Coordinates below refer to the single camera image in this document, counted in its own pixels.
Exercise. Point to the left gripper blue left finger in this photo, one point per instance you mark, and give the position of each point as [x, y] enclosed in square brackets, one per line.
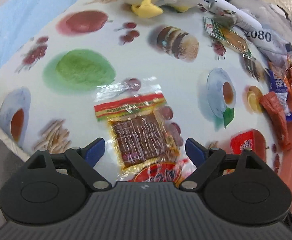
[93, 152]

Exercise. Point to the white plastic bag 2080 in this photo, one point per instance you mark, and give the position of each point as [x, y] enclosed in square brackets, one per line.
[269, 42]

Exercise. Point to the red orange small snack packets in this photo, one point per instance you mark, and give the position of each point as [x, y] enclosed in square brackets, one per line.
[287, 78]

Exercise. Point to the red orange noodle snack packet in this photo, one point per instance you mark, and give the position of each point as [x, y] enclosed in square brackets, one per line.
[251, 139]

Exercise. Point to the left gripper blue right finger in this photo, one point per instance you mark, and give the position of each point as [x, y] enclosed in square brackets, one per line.
[195, 152]

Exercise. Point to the blue white snack packet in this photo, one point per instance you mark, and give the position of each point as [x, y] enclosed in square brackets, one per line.
[278, 85]

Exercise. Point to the grey black snack bag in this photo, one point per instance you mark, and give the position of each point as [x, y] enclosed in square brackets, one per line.
[226, 20]

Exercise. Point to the fruit print tablecloth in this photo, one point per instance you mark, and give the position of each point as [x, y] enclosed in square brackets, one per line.
[49, 91]

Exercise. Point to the white cylindrical tube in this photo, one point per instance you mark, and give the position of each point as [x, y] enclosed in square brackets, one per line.
[229, 11]

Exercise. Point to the red yellow snack packet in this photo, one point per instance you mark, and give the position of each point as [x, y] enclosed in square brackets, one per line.
[145, 140]

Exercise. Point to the grey duvet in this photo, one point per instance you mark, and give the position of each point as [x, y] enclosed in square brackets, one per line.
[269, 14]

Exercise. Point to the long red sausage packet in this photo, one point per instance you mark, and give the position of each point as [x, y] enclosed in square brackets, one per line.
[274, 109]

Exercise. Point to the green bordered tofu snack packet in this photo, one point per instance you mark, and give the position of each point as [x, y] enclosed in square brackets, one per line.
[227, 36]

